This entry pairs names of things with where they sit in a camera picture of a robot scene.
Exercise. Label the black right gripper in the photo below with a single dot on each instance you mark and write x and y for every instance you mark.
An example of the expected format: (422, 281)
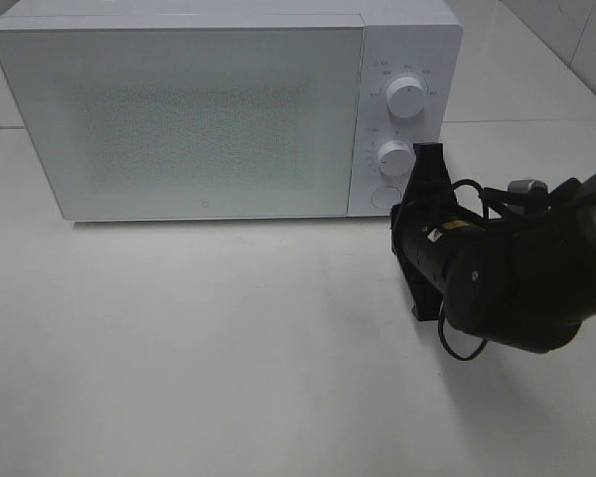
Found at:
(428, 229)

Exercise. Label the round white door button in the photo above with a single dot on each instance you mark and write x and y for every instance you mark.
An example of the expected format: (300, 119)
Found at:
(384, 198)

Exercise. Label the white timer knob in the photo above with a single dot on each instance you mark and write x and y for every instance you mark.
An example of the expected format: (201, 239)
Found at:
(394, 158)

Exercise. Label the white microwave door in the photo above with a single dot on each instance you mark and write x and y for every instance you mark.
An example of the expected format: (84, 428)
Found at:
(139, 118)

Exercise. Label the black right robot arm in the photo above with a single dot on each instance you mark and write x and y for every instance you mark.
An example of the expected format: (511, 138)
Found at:
(521, 272)

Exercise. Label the upper white power knob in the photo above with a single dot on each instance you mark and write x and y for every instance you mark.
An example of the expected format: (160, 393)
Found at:
(406, 95)

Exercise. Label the white microwave oven body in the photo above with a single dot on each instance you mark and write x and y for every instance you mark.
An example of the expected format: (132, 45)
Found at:
(418, 37)

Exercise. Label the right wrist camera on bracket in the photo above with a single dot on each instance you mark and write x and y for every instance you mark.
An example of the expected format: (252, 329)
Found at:
(528, 187)

